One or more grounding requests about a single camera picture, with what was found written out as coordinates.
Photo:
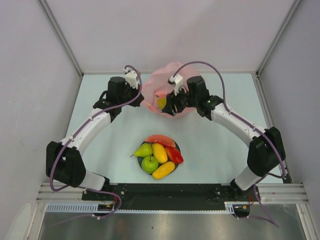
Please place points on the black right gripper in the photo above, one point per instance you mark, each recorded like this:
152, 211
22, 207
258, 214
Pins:
172, 101

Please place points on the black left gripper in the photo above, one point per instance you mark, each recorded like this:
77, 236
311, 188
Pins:
137, 102

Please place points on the orange fake fruit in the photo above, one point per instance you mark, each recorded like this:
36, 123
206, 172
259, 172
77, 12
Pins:
161, 101

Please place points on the pink plastic bag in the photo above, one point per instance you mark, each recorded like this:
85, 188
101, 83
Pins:
157, 84

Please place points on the fake watermelon slice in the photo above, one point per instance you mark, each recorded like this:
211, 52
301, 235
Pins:
161, 139

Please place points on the green fake pear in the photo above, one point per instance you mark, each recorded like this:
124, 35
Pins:
143, 151

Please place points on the red fake fruit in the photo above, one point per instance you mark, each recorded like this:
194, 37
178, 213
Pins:
174, 155

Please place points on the yellow fake lemon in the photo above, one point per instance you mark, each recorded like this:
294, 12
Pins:
159, 153

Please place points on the dark teal ceramic plate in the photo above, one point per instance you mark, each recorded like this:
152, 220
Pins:
139, 159

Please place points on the yellow fake mango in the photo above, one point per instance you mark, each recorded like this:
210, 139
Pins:
164, 170

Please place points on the green fake apple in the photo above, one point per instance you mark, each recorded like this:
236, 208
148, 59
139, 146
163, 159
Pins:
149, 164

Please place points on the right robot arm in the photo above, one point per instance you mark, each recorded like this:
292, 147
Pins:
265, 146

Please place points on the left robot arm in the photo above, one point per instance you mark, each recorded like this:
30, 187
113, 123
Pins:
64, 159

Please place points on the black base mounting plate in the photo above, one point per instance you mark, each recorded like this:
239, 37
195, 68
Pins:
178, 197

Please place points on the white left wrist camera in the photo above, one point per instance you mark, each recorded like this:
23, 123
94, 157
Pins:
131, 77

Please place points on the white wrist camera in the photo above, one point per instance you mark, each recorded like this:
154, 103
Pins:
131, 77
176, 81

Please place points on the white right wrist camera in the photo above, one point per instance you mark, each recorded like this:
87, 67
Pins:
176, 81

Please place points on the aluminium frame rail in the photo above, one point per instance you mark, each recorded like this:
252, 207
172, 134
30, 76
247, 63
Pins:
286, 193

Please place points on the white slotted cable duct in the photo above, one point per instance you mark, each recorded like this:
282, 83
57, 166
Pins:
72, 207

